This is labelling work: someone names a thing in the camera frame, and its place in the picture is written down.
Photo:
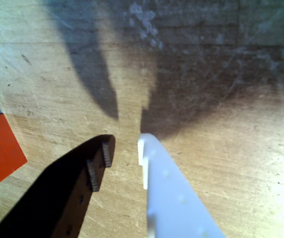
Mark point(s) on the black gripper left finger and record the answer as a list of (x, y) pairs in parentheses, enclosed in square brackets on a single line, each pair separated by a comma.
[(57, 193)]

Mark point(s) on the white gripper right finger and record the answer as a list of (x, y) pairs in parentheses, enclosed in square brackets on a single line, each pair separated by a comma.
[(171, 198)]

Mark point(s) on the red lego block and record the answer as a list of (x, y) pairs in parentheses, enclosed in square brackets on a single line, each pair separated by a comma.
[(0, 148)]

